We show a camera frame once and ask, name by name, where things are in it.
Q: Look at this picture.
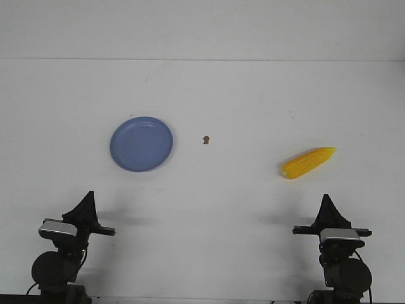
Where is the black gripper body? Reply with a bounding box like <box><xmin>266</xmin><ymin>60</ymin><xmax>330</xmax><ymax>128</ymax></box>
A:
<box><xmin>292</xmin><ymin>225</ymin><xmax>372</xmax><ymax>253</ymax></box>
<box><xmin>43</xmin><ymin>225</ymin><xmax>116</xmax><ymax>250</ymax></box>

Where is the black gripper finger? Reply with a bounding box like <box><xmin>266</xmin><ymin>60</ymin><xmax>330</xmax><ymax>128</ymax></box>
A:
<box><xmin>62</xmin><ymin>191</ymin><xmax>99</xmax><ymax>225</ymax></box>
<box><xmin>311</xmin><ymin>193</ymin><xmax>351</xmax><ymax>229</ymax></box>

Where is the yellow corn cob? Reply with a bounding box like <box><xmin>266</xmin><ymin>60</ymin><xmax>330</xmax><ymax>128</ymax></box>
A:
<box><xmin>281</xmin><ymin>147</ymin><xmax>336</xmax><ymax>180</ymax></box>

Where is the blue round plate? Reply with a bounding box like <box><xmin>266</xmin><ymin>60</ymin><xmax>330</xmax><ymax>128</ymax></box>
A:
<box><xmin>109</xmin><ymin>117</ymin><xmax>174</xmax><ymax>172</ymax></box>

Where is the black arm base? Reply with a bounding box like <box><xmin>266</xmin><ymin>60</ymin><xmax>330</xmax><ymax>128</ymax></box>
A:
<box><xmin>306</xmin><ymin>289</ymin><xmax>364</xmax><ymax>304</ymax></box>
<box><xmin>1</xmin><ymin>284</ymin><xmax>92</xmax><ymax>304</ymax></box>

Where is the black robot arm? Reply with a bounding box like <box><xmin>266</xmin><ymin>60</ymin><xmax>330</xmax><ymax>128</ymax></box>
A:
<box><xmin>292</xmin><ymin>194</ymin><xmax>372</xmax><ymax>303</ymax></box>
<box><xmin>31</xmin><ymin>191</ymin><xmax>116</xmax><ymax>293</ymax></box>

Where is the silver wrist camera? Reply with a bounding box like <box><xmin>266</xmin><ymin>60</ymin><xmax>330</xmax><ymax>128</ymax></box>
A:
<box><xmin>39</xmin><ymin>219</ymin><xmax>78</xmax><ymax>237</ymax></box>
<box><xmin>320</xmin><ymin>228</ymin><xmax>361</xmax><ymax>244</ymax></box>

